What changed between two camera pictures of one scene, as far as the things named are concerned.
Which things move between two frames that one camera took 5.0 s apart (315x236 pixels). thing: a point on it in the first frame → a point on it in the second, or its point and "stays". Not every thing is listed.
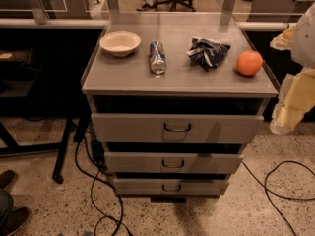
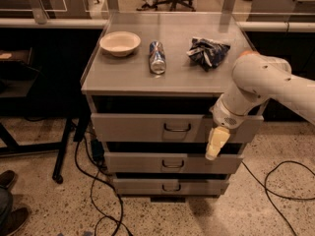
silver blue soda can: x=157 y=62 stays
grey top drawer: x=176 y=128 stays
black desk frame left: x=43 y=83 stays
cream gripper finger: x=296 y=97 → x=220 y=135
